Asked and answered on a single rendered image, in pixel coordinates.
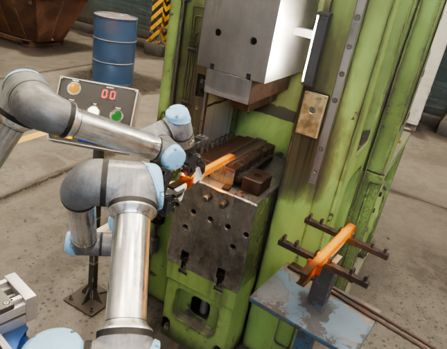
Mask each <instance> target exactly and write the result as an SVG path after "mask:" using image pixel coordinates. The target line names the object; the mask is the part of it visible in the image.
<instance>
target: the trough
mask: <svg viewBox="0 0 447 349"><path fill-rule="evenodd" d="M261 142H262V140H259V139H256V140H254V141H252V142H251V143H248V144H247V145H245V146H243V147H241V148H240V149H238V150H236V151H234V152H232V153H231V154H233V155H235V157H236V156H238V155H240V154H242V153H244V152H245V151H247V150H248V149H250V148H252V147H254V146H255V145H257V144H259V143H261Z"/></svg>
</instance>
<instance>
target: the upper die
mask: <svg viewBox="0 0 447 349"><path fill-rule="evenodd" d="M290 77H291V75H289V76H287V77H284V78H281V79H278V80H274V81H271V82H268V83H265V84H262V83H260V82H255V81H252V80H250V78H247V79H245V78H241V77H238V76H235V75H231V74H228V73H224V72H221V71H217V70H214V69H213V68H207V74H206V79H205V84H204V91H205V92H207V93H211V94H213V95H217V96H220V97H223V98H227V99H230V100H233V101H236V102H240V103H243V104H245V105H249V104H252V103H254V102H257V101H259V100H262V99H264V98H267V97H269V96H272V95H274V94H276V93H280V92H282V91H285V90H287V89H288V86H289V83H290Z"/></svg>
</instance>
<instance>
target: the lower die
mask: <svg viewBox="0 0 447 349"><path fill-rule="evenodd" d="M256 139H259V140H262V142H261V143H259V144H257V145H255V146H254V147H252V148H250V149H248V150H247V151H245V152H244V153H242V154H240V155H238V156H236V157H235V158H233V159H232V160H230V161H228V162H226V163H224V164H223V167H221V168H219V169H217V170H215V171H214V172H212V173H210V174H209V175H210V177H208V175H207V176H206V177H208V178H210V179H213V180H216V181H219V182H220V183H223V184H230V185H232V187H233V186H235V185H236V184H237V182H236V180H235V178H236V177H237V176H238V173H239V172H240V165H239V164H236V165H235V166H234V164H235V162H239V160H241V159H244V157H245V156H248V155H249V154H252V153H253V152H254V151H257V150H258V149H259V148H261V147H262V146H266V147H267V148H268V155H273V154H274V149H275V145H273V144H271V143H267V141H266V140H263V139H261V138H258V137H256V138H252V137H249V136H246V137H244V136H240V135H238V136H236V138H232V139H231V140H228V141H227V142H226V143H222V145H218V146H217V148H215V147H214V148H212V150H208V151H207V153H205V152H204V153H202V154H200V156H201V157H202V159H203V161H204V164H205V166H206V165H208V164H210V163H212V162H214V161H216V160H218V159H219V158H221V157H223V156H225V155H227V154H229V153H230V154H231V153H232V152H234V151H236V150H238V149H240V148H241V147H243V146H245V145H247V144H248V143H251V142H252V141H254V140H256ZM262 149H263V150H264V157H263V158H265V155H266V153H267V149H266V148H265V147H263V148H262ZM258 152H259V153H260V159H259V161H260V160H261V159H262V156H263V151H262V150H259V151H258ZM254 155H255V156H256V161H255V164H256V163H257V161H258V153H257V152H255V153H254ZM249 157H250V159H251V160H252V162H251V166H250V167H252V165H253V163H254V156H253V155H250V156H249ZM245 161H246V162H247V166H246V170H247V169H248V167H249V163H250V160H249V159H248V158H245ZM240 164H241V165H242V170H241V173H242V172H243V170H244V169H245V162H244V161H241V162H240ZM238 183H239V182H238Z"/></svg>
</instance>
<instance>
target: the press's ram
mask: <svg viewBox="0 0 447 349"><path fill-rule="evenodd" d="M318 5H319V0H205V5H204V14H203V20H202V30H201V35H200V45H199V51H198V60H197V65H200V66H204V67H206V68H213V69H214V70H217V71H221V72H224V73H228V74H231V75H235V76H238V77H241V78H245V79H247V78H250V80H252V81H255V82H260V83H262V84H265V83H268V82H271V81H274V80H278V79H281V78H284V77H287V76H289V75H293V74H296V73H299V72H302V71H303V70H304V64H305V61H306V55H307V52H308V47H309V43H310V39H312V38H313V33H314V30H313V26H314V23H315V17H316V14H317V8H318Z"/></svg>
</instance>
